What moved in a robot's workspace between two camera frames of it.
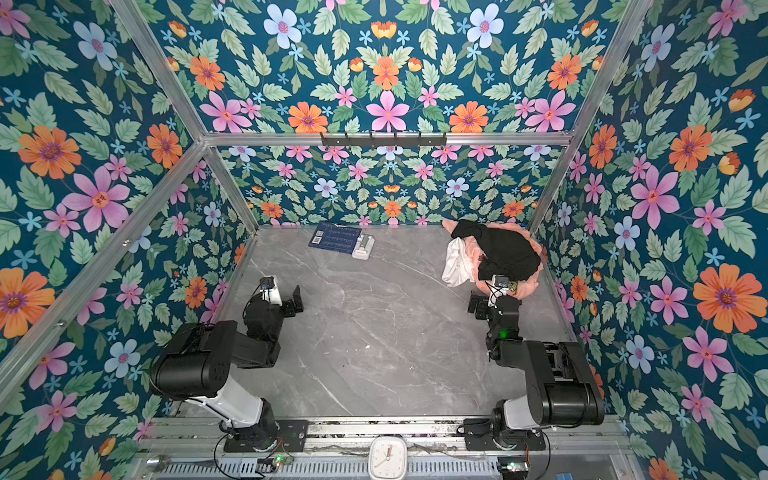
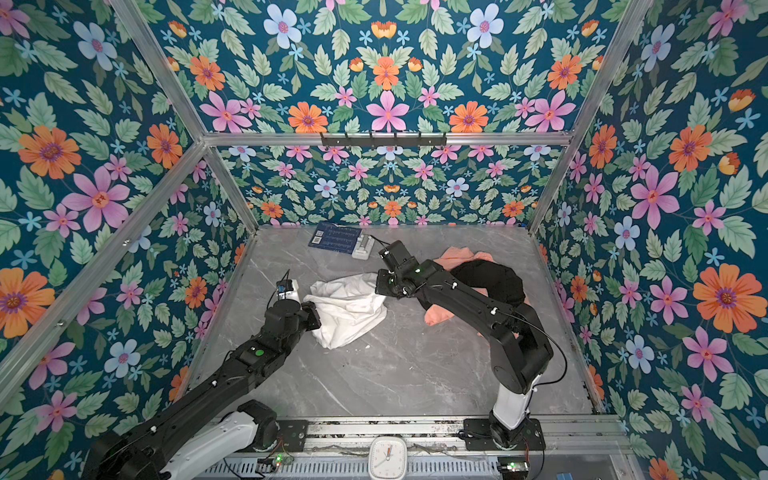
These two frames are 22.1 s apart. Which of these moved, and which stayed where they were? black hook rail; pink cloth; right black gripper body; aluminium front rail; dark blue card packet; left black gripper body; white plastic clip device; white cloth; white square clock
Moved: right black gripper body; left black gripper body; pink cloth; white cloth
Stayed: black hook rail; aluminium front rail; white square clock; white plastic clip device; dark blue card packet
